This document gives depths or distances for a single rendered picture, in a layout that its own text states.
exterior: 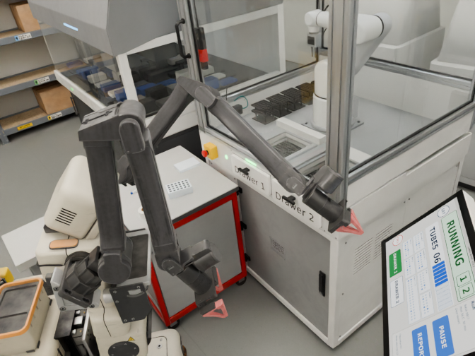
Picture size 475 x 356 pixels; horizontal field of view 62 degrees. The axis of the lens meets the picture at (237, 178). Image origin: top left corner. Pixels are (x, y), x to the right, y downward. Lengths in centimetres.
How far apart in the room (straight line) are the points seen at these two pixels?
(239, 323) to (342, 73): 157
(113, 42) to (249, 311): 166
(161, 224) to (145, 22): 156
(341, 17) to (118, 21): 134
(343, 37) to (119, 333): 117
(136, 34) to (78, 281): 155
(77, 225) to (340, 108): 87
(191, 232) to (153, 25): 114
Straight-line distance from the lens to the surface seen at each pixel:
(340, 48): 128
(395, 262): 131
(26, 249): 207
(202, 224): 206
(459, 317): 105
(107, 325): 143
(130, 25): 231
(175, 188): 205
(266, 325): 238
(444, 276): 115
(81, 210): 112
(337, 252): 171
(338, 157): 143
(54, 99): 538
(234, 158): 198
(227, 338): 235
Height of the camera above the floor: 192
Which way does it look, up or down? 33 degrees down
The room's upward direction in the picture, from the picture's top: 7 degrees counter-clockwise
